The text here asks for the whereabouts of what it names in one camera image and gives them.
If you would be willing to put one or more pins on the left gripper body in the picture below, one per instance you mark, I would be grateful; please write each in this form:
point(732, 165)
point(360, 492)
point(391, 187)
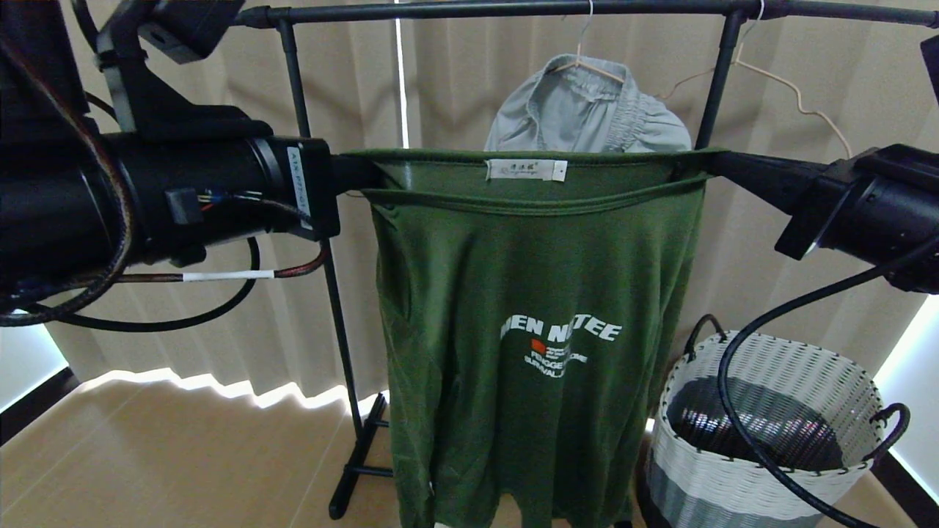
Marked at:
point(147, 198)

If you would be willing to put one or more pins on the pink clothes hanger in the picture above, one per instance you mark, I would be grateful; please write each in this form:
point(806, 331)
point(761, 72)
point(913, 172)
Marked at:
point(770, 73)
point(587, 66)

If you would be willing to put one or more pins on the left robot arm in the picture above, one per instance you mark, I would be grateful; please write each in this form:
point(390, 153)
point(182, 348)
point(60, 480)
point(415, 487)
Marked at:
point(37, 66)

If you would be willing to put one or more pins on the black clothes rack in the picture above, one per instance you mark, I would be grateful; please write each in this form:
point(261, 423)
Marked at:
point(513, 9)

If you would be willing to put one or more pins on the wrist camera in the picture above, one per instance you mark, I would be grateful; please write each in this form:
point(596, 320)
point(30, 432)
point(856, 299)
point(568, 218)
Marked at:
point(183, 26)
point(932, 66)

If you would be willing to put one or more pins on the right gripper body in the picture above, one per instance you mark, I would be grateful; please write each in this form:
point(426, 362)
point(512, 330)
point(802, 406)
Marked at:
point(880, 213)

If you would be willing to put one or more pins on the beige curtain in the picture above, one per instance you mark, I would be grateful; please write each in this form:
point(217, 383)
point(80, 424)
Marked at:
point(147, 352)

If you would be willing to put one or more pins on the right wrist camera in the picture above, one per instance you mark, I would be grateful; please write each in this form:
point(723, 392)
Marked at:
point(932, 66)

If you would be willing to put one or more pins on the white laundry basket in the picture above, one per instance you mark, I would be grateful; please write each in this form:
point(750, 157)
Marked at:
point(763, 484)

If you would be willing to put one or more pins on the green garment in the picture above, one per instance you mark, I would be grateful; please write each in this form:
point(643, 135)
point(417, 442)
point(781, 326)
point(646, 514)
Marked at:
point(513, 257)

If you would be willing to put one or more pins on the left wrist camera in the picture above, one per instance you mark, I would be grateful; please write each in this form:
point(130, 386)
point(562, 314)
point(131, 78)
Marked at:
point(183, 26)

